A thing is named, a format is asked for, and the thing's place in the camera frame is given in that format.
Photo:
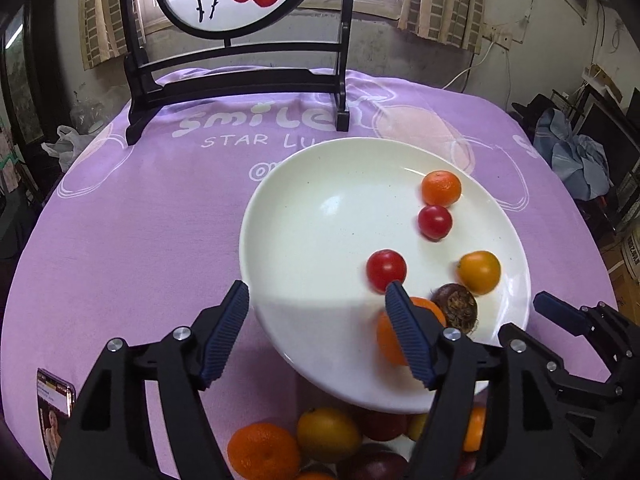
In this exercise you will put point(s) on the purple printed tablecloth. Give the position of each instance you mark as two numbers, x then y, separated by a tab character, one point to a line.
125	235

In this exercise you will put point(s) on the black cloth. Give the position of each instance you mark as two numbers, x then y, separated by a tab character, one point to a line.
530	110

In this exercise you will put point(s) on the yellow kumquat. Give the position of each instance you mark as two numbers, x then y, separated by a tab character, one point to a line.
479	272
417	427

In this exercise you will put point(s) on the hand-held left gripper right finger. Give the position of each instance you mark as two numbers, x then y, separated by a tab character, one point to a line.
407	335

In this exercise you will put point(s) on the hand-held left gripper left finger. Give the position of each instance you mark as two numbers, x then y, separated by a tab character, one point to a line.
225	335

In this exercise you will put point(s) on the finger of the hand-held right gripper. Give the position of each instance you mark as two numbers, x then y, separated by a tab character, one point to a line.
560	312
537	352

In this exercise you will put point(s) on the beige checked curtain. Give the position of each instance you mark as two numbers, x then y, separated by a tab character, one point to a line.
102	10
440	0

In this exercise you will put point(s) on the smartphone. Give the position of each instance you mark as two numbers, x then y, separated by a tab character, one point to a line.
50	410

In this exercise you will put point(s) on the black stand with round painting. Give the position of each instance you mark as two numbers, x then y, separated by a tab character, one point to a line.
131	35

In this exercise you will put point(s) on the yellow green citrus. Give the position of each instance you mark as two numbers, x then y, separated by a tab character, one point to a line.
327	435

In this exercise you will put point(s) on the brown cardboard piece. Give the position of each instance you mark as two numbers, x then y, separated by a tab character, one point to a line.
602	80

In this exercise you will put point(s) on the clear plastic container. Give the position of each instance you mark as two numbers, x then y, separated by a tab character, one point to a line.
87	117

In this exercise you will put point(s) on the dark wooden cabinet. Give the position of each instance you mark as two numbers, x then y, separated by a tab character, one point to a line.
25	85

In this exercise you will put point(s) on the blue cloth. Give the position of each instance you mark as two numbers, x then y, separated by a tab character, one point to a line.
575	160

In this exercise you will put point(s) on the dark purple plum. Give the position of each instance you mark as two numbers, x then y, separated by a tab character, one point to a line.
377	467

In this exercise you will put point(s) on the white plastic bag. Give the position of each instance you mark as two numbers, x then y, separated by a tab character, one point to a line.
67	145

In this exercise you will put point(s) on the white wall socket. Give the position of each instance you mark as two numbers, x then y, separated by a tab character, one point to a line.
497	36

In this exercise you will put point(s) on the black monitor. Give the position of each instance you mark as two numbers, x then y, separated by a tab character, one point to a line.
610	130

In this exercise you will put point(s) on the white plate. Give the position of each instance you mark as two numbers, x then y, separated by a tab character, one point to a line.
325	240

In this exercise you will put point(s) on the red cherry tomato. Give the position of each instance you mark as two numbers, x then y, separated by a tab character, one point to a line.
435	222
386	270

